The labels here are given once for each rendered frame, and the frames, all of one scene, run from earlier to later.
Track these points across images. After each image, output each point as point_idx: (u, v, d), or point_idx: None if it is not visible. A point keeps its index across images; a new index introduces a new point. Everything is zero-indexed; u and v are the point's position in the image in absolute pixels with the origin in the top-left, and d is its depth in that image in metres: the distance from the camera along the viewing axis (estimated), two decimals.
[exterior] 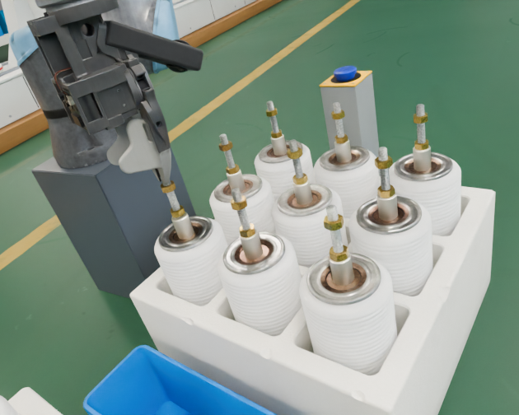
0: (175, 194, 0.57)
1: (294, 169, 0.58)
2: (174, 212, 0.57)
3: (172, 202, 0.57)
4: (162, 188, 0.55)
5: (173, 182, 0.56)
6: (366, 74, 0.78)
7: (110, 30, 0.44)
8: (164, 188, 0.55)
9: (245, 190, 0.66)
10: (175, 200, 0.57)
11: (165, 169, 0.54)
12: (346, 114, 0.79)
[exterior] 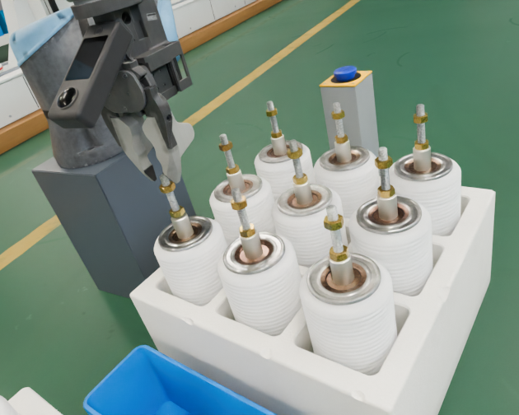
0: (168, 198, 0.56)
1: (294, 169, 0.58)
2: None
3: (172, 199, 0.57)
4: None
5: (161, 188, 0.55)
6: (366, 74, 0.78)
7: (94, 33, 0.47)
8: None
9: (245, 190, 0.66)
10: (169, 200, 0.57)
11: (148, 172, 0.55)
12: (346, 114, 0.79)
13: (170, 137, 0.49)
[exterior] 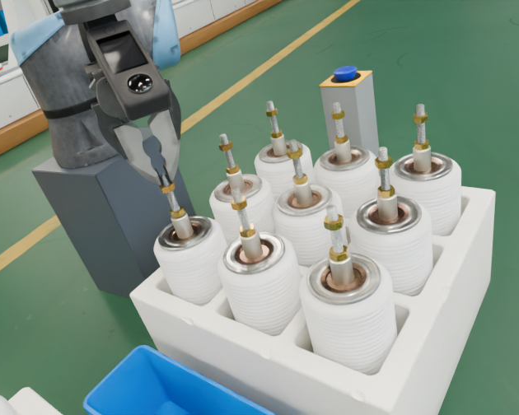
0: (174, 195, 0.57)
1: (294, 169, 0.58)
2: (174, 212, 0.57)
3: (172, 202, 0.57)
4: (162, 188, 0.55)
5: (172, 182, 0.56)
6: (366, 74, 0.78)
7: (87, 39, 0.46)
8: (165, 188, 0.55)
9: (245, 190, 0.66)
10: (175, 200, 0.57)
11: (158, 174, 0.54)
12: (346, 114, 0.79)
13: (180, 127, 0.53)
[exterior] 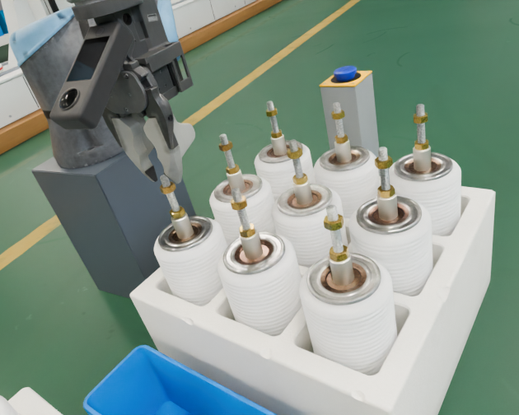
0: (175, 197, 0.57)
1: (294, 169, 0.58)
2: (170, 212, 0.58)
3: (170, 202, 0.57)
4: (160, 188, 0.56)
5: (173, 185, 0.56)
6: (366, 74, 0.78)
7: (95, 34, 0.47)
8: (161, 188, 0.56)
9: (245, 190, 0.66)
10: (173, 202, 0.57)
11: (149, 173, 0.55)
12: (346, 114, 0.79)
13: (171, 137, 0.49)
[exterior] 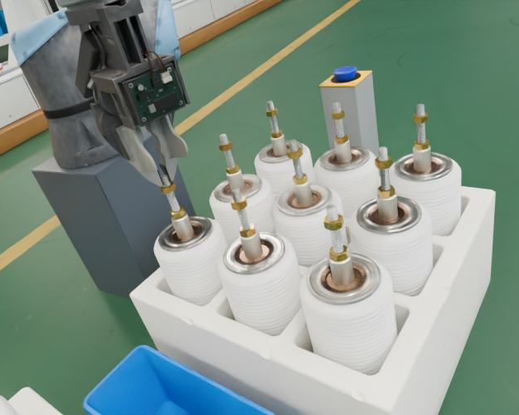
0: (175, 197, 0.57)
1: (294, 169, 0.58)
2: (170, 212, 0.58)
3: (170, 202, 0.57)
4: (160, 188, 0.56)
5: (173, 185, 0.56)
6: (366, 74, 0.78)
7: None
8: (161, 188, 0.56)
9: (245, 190, 0.66)
10: (173, 202, 0.57)
11: (162, 169, 0.56)
12: (346, 114, 0.79)
13: (115, 149, 0.51)
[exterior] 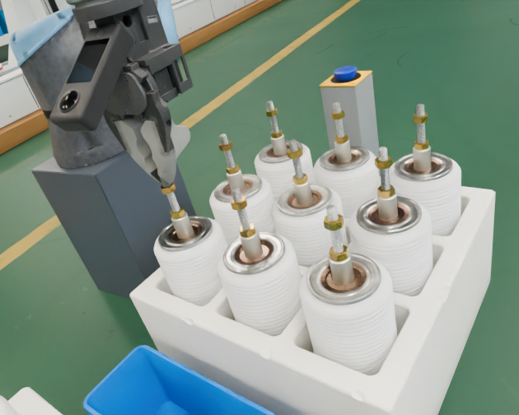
0: (171, 196, 0.57)
1: (294, 169, 0.58)
2: (180, 211, 0.57)
3: (175, 202, 0.57)
4: (170, 188, 0.55)
5: None
6: (366, 74, 0.78)
7: (95, 35, 0.47)
8: (171, 187, 0.56)
9: (245, 190, 0.66)
10: (176, 199, 0.57)
11: (156, 174, 0.55)
12: (346, 114, 0.79)
13: (168, 141, 0.50)
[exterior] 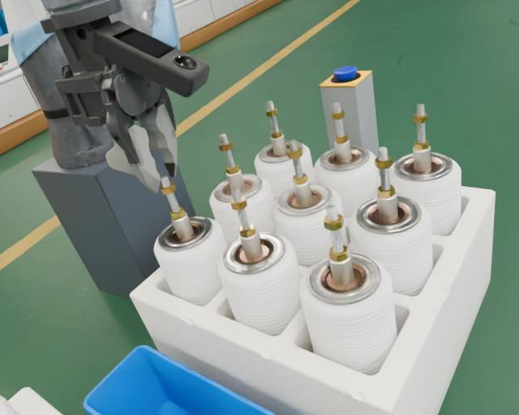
0: (171, 196, 0.57)
1: (294, 169, 0.58)
2: (180, 211, 0.57)
3: (175, 202, 0.57)
4: (170, 188, 0.55)
5: None
6: (366, 74, 0.78)
7: (93, 40, 0.45)
8: (171, 188, 0.56)
9: (245, 190, 0.66)
10: (176, 199, 0.57)
11: (158, 179, 0.53)
12: (346, 114, 0.79)
13: (172, 119, 0.55)
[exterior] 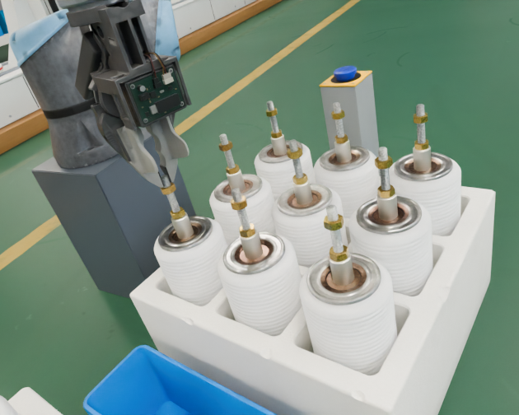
0: (171, 196, 0.57)
1: (294, 169, 0.58)
2: (180, 211, 0.57)
3: (175, 202, 0.57)
4: (170, 188, 0.55)
5: None
6: (366, 74, 0.78)
7: None
8: (171, 188, 0.56)
9: (245, 190, 0.66)
10: (176, 199, 0.57)
11: (162, 170, 0.56)
12: (346, 114, 0.79)
13: (116, 151, 0.51)
